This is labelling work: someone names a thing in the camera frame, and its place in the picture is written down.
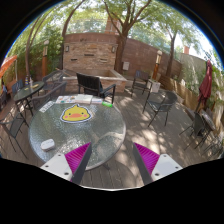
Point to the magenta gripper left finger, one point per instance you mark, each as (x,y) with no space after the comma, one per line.
(70,166)

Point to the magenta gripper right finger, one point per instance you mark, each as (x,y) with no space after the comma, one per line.
(153,166)

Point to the yellow duck mouse pad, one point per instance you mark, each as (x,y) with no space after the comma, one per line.
(75,114)

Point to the round glass patio table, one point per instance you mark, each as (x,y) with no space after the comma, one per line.
(105,130)

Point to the metal chair far right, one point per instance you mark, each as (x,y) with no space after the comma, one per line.
(200,128)

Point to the dark metal chair right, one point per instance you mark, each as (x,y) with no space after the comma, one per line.
(168,99)

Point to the small keyboard card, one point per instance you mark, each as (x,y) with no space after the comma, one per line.
(46,106)

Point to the colourful flat booklet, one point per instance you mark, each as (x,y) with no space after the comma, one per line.
(65,99)

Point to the white book stack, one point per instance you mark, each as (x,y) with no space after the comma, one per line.
(83,98)

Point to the metal chair front left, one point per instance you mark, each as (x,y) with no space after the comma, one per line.
(12,125)

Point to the green marker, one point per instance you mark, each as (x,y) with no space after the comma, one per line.
(107,104)

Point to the grey chair behind table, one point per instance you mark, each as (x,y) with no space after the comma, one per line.
(58,90)

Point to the black wicker chair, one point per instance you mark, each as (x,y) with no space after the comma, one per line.
(92,86)

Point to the small round side table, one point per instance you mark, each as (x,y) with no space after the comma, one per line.
(27,92)

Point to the closed red patio umbrella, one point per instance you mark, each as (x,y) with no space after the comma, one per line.
(206,85)

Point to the orange umbrella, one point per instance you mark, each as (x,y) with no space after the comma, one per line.
(6,63)

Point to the black chair by wall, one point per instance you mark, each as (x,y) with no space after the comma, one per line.
(140,81)

